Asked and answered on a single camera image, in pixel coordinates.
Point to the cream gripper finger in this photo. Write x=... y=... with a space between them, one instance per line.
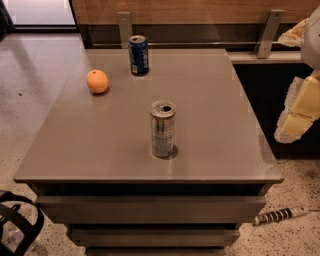
x=293 y=37
x=301 y=109

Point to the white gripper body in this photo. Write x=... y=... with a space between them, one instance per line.
x=312 y=43

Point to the silver energy drink can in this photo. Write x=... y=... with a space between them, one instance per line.
x=163 y=115

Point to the blue pepsi can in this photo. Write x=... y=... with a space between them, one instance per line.
x=138 y=55

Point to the orange fruit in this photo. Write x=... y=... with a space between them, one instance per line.
x=97 y=81

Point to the grey drawer cabinet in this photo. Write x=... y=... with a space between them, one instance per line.
x=92 y=168

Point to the right metal bracket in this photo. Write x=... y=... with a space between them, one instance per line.
x=263 y=46

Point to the metal bracket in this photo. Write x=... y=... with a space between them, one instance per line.
x=125 y=27
x=263 y=46

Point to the metal rail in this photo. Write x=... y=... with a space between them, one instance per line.
x=185 y=45

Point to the left metal bracket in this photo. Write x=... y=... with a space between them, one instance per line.
x=125 y=27

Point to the black plastic frame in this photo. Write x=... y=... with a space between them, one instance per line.
x=9 y=209

